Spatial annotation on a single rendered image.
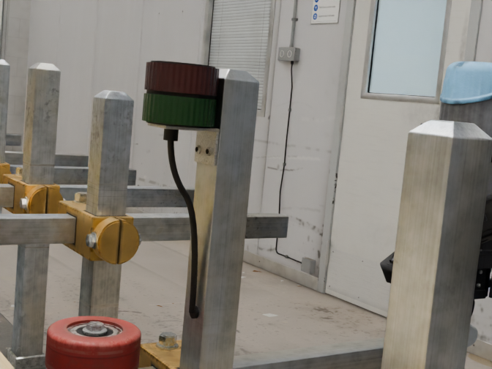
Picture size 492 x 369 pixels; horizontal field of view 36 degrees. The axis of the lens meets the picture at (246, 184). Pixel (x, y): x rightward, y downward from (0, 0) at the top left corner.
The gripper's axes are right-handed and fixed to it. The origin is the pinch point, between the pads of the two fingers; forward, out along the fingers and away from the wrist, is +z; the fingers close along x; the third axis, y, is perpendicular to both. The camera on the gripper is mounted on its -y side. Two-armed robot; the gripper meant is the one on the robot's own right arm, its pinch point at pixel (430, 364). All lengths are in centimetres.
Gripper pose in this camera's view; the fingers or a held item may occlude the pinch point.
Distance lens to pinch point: 95.1
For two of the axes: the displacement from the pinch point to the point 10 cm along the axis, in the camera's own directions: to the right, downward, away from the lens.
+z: -0.9, 9.9, 1.1
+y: 8.4, 0.2, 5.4
